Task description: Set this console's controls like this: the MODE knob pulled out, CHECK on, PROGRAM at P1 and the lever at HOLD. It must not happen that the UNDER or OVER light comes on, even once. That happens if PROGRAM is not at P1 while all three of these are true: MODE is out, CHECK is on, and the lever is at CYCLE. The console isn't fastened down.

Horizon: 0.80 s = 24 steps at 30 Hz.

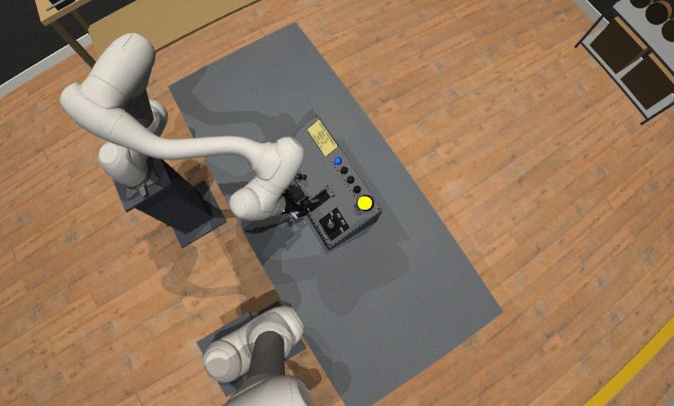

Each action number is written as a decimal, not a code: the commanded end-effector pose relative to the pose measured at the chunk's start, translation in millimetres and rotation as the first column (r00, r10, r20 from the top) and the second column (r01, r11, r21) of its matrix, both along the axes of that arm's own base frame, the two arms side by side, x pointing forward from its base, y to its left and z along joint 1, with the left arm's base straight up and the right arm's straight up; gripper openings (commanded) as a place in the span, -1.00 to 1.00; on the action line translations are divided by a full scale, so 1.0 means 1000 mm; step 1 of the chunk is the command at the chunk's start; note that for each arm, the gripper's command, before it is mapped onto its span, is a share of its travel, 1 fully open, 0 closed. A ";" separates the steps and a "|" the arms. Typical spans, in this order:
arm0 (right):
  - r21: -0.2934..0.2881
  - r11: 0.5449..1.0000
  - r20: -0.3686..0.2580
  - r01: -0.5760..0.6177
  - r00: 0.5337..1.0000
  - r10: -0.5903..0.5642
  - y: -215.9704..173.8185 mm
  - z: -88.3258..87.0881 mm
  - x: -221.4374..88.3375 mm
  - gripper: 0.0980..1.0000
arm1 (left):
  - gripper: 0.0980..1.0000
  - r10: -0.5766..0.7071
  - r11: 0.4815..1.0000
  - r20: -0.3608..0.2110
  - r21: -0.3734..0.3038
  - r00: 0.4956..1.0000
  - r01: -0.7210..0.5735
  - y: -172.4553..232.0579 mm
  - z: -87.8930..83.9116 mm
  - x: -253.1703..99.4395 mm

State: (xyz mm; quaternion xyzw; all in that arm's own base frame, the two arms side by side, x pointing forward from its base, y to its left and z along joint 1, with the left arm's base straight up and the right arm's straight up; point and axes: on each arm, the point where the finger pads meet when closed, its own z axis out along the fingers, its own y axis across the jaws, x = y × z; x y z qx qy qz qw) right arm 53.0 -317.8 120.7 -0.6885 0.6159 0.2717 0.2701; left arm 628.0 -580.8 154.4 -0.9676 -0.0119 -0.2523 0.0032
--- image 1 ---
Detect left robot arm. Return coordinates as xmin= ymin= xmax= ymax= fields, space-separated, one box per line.
xmin=60 ymin=33 xmax=304 ymax=221

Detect dark grey console housing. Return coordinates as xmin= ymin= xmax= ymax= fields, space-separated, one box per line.
xmin=290 ymin=113 xmax=383 ymax=250

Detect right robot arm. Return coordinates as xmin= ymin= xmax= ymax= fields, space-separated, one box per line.
xmin=203 ymin=306 xmax=314 ymax=406

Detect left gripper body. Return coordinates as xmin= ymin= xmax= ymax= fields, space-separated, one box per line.
xmin=281 ymin=194 xmax=295 ymax=214

